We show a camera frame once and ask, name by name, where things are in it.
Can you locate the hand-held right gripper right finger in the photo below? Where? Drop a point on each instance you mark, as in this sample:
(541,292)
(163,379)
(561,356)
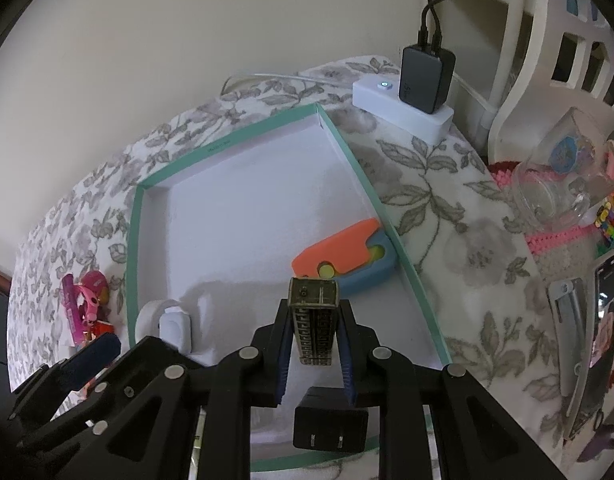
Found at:
(344,360)

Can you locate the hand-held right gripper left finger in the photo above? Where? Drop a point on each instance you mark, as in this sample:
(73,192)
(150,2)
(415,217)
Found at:
(284,345)

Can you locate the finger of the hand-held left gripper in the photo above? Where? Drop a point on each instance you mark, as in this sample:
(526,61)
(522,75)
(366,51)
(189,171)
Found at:
(89,360)
(122,400)

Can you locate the red white tube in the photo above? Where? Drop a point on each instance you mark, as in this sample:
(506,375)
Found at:
(102,331)

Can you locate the gold patterned lighter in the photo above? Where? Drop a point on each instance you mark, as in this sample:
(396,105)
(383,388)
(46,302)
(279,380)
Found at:
(314,325)

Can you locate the black charger plug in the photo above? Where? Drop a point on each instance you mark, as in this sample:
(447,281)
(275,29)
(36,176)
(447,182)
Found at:
(332,422)

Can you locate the pink watch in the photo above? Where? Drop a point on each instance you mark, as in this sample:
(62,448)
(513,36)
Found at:
(93,292)

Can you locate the white round plastic device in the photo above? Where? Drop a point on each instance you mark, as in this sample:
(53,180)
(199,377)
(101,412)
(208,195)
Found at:
(169,327)

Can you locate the large orange blue toy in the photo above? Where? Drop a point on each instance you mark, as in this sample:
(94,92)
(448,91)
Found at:
(337,255)

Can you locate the teal cardboard box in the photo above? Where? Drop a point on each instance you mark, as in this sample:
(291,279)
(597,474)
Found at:
(237,220)

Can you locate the silver metal clip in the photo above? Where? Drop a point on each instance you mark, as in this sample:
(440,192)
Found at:
(569,340)

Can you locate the pink knitted mat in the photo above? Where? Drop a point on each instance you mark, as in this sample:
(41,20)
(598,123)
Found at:
(557,247)

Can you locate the white power strip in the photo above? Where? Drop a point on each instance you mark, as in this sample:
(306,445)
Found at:
(402,110)

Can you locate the black smartphone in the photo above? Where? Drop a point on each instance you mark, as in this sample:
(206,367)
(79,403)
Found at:
(604,320)

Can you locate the clear glass jar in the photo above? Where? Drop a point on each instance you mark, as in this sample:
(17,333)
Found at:
(562,180)

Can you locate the black power adapter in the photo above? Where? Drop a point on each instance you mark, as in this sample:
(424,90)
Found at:
(427,80)

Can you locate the pile of colourful toys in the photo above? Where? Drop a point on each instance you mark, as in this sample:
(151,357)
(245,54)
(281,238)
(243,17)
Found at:
(612,220)

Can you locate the white lattice chair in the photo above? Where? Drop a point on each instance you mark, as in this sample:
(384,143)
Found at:
(537,35)

